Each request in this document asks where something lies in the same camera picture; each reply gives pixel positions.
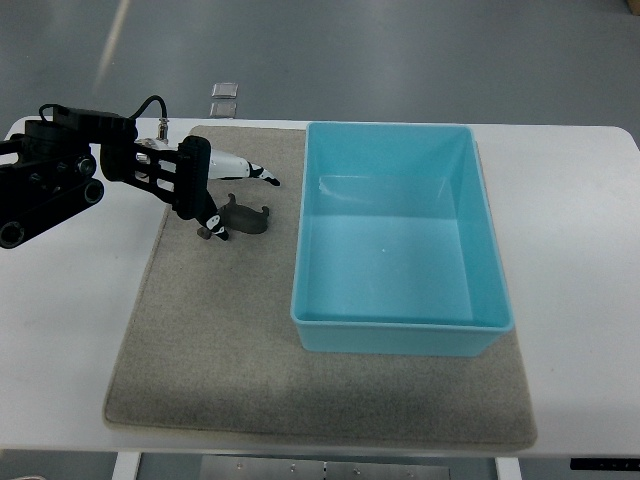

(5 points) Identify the metal table base plate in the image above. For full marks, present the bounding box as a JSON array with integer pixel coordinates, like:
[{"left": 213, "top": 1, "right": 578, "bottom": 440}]
[{"left": 199, "top": 456, "right": 451, "bottom": 480}]

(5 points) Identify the blue plastic box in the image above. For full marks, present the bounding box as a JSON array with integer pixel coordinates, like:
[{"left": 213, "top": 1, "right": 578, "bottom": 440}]
[{"left": 291, "top": 122, "right": 514, "bottom": 357}]

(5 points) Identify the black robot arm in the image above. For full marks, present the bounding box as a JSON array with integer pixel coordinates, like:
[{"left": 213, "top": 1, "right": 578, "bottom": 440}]
[{"left": 1, "top": 95, "right": 207, "bottom": 249}]

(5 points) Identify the brown toy hippo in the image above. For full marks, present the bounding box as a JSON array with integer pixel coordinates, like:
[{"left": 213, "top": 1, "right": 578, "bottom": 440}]
[{"left": 197, "top": 193, "right": 270, "bottom": 241}]

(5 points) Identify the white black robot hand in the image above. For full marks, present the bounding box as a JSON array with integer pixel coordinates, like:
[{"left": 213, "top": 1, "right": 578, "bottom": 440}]
[{"left": 172, "top": 135, "right": 281, "bottom": 228}]

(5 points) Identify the black table control panel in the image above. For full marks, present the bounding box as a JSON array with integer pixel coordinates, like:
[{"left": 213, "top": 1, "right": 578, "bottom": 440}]
[{"left": 570, "top": 457, "right": 640, "bottom": 472}]

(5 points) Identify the grey felt mat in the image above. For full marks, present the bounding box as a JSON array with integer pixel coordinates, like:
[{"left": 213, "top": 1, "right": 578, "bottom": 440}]
[{"left": 103, "top": 126, "right": 537, "bottom": 450}]

